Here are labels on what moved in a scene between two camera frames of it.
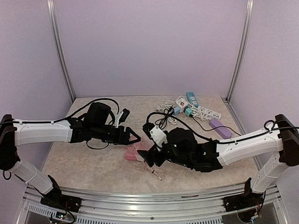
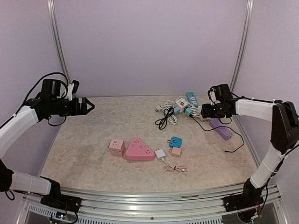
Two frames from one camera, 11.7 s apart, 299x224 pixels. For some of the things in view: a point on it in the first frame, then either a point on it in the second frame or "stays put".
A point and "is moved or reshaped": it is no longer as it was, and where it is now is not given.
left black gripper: [120, 140] -> [77, 109]
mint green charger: [188, 111] stays put
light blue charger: [177, 109] stays put
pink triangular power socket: [131, 153] is moved or reshaped
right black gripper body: [181, 160] -> [216, 113]
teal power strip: [191, 97] stays put
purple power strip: [224, 133] stays put
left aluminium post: [52, 12] stays put
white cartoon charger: [181, 102] stays put
